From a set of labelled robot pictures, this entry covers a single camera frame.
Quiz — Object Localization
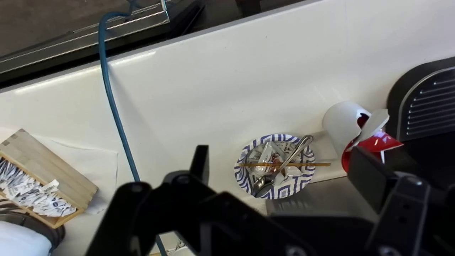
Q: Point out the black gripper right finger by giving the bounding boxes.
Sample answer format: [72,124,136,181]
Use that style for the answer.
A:
[347,147,455,256]

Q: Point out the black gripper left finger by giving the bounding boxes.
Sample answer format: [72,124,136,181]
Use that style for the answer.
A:
[84,144,314,256]

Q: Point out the large red mug shard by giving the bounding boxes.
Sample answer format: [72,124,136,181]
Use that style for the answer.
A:
[353,131,404,154]

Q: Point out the white mug shard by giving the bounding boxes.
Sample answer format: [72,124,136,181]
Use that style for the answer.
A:
[367,110,391,140]

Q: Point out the broken white red mug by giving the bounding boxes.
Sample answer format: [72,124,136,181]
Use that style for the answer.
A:
[323,100,374,175]

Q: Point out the blue patterned paper plate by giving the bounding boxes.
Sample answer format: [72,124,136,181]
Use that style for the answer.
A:
[233,133,317,201]

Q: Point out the black paper towel holder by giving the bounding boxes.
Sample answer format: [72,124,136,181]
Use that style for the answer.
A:
[0,198,67,251]

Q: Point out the black coffee machine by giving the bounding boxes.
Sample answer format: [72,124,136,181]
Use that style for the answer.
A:
[385,56,455,191]

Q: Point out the wooden stirrer stick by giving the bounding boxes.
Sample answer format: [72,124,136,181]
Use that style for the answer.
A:
[246,160,331,170]

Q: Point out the wooden packet box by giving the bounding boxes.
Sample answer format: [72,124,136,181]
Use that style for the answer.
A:
[0,128,99,231]

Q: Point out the white sugar packets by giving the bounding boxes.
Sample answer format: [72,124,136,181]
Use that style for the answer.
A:
[0,158,77,219]

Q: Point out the white paper towel roll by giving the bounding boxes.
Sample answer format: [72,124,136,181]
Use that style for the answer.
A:
[0,221,54,256]

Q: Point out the blue cable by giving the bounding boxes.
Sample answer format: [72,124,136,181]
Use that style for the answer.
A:
[97,0,168,256]

